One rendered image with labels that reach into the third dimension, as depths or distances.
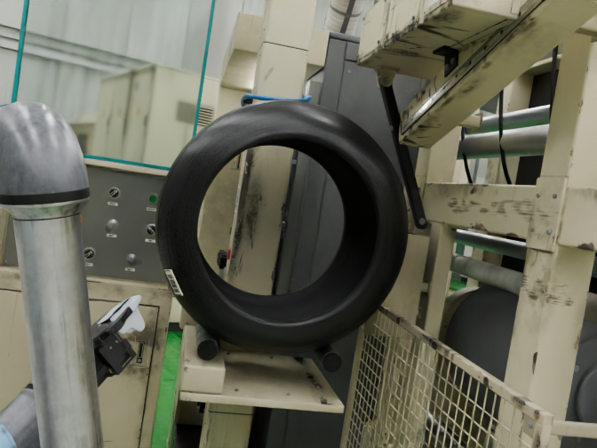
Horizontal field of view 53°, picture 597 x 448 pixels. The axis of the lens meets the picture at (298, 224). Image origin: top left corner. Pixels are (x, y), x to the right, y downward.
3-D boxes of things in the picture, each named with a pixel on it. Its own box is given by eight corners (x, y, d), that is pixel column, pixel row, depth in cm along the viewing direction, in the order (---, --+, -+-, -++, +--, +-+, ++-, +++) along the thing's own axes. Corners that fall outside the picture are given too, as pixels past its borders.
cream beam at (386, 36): (354, 66, 165) (362, 12, 164) (437, 83, 170) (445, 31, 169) (448, 4, 105) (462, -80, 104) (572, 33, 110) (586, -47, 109)
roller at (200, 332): (193, 320, 161) (195, 304, 161) (210, 322, 162) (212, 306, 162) (195, 360, 127) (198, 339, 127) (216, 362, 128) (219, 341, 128)
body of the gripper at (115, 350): (117, 354, 116) (74, 401, 108) (91, 321, 113) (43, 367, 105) (139, 351, 111) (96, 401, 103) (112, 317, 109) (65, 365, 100)
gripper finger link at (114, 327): (124, 315, 115) (94, 346, 109) (119, 308, 114) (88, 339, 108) (139, 312, 112) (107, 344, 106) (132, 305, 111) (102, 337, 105)
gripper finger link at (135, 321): (153, 314, 120) (123, 346, 113) (135, 291, 118) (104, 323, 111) (162, 312, 118) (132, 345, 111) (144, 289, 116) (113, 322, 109)
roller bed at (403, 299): (345, 317, 185) (360, 223, 183) (389, 323, 188) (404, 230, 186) (363, 334, 166) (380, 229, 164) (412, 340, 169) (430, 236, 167)
